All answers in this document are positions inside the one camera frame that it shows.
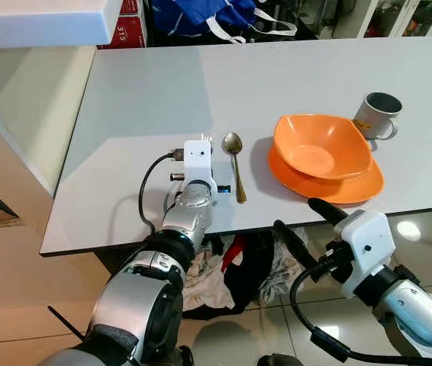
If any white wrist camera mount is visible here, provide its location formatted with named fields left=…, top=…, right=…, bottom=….
left=183, top=140, right=218, bottom=201
left=336, top=210, right=397, bottom=279

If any orange plate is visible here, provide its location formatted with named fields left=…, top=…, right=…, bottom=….
left=267, top=145, right=385, bottom=205

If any red cardboard box numbered 315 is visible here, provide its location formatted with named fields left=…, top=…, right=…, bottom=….
left=98, top=14, right=148, bottom=50

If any red garment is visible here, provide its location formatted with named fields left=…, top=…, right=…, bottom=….
left=220, top=235, right=247, bottom=275

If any bronze metal spoon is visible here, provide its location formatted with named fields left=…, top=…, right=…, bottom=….
left=221, top=132, right=248, bottom=204

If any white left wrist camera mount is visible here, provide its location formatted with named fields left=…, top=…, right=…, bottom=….
left=183, top=140, right=218, bottom=201

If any robot left leg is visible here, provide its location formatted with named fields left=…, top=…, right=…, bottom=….
left=174, top=345, right=195, bottom=366

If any glass door cabinet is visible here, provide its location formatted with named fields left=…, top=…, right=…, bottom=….
left=330, top=0, right=432, bottom=39

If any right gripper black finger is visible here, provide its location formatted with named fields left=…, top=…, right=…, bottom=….
left=272, top=220, right=313, bottom=268
left=308, top=197, right=350, bottom=227

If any red cardboard box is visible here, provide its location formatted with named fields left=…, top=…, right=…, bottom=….
left=119, top=0, right=142, bottom=16

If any orange bowl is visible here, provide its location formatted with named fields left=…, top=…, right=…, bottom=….
left=272, top=114, right=374, bottom=181

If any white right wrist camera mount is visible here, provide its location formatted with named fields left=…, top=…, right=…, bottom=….
left=336, top=210, right=397, bottom=279

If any white raised counter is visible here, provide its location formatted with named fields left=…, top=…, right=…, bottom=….
left=0, top=0, right=124, bottom=50

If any robot right leg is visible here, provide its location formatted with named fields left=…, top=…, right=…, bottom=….
left=258, top=353, right=305, bottom=366

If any blue bag with white straps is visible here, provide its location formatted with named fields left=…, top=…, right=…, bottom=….
left=151, top=0, right=299, bottom=44

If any grey mug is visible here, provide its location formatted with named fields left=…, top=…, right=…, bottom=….
left=352, top=91, right=403, bottom=141

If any robot leg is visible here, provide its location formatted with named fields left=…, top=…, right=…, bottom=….
left=174, top=345, right=195, bottom=366
left=258, top=353, right=305, bottom=366

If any black garment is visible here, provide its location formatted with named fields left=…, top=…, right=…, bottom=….
left=182, top=233, right=278, bottom=321

